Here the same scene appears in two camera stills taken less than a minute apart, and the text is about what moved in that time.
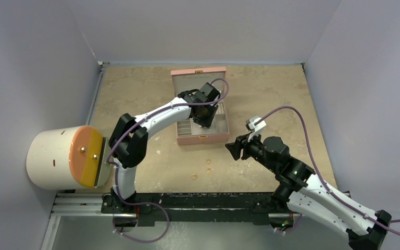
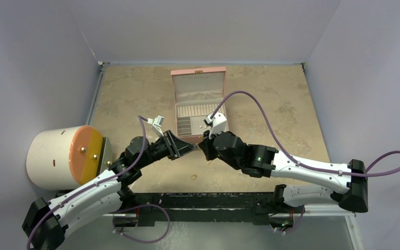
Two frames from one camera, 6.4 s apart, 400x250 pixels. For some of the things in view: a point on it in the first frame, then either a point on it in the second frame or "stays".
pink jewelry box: (188, 132) stays
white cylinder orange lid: (69, 158) stays
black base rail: (196, 208) stays
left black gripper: (205, 123) -> (175, 147)
